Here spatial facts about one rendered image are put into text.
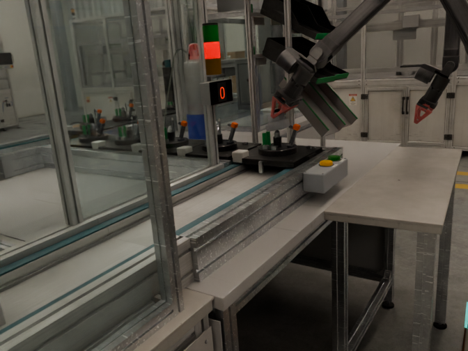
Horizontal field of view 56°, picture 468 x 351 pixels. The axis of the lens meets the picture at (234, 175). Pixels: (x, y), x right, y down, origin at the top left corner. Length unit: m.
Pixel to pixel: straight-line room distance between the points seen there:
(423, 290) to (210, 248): 0.66
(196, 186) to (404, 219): 0.60
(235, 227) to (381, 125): 4.72
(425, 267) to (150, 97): 0.91
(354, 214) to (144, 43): 0.80
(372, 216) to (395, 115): 4.38
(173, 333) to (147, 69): 0.46
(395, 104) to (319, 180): 4.32
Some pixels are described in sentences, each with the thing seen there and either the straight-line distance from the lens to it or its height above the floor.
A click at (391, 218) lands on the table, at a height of 0.86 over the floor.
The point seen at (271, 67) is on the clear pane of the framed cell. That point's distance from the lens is 2.77.
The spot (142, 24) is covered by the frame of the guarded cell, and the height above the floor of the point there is 1.37.
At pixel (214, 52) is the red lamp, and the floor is 1.33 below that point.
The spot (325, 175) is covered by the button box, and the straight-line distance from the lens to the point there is 1.33.
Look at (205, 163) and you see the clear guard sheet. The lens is 1.46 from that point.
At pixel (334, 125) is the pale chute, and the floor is 1.01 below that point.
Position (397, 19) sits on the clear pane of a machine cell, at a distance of 5.56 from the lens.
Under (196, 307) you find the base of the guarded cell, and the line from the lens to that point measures 0.88.
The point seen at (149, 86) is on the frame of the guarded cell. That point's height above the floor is 1.28.
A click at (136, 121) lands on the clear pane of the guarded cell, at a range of 0.73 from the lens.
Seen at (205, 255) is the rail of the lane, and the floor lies 0.91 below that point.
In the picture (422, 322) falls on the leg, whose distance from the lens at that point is 1.43.
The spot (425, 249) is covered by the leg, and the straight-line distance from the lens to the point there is 1.32.
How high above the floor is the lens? 1.32
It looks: 16 degrees down
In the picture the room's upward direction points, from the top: 4 degrees counter-clockwise
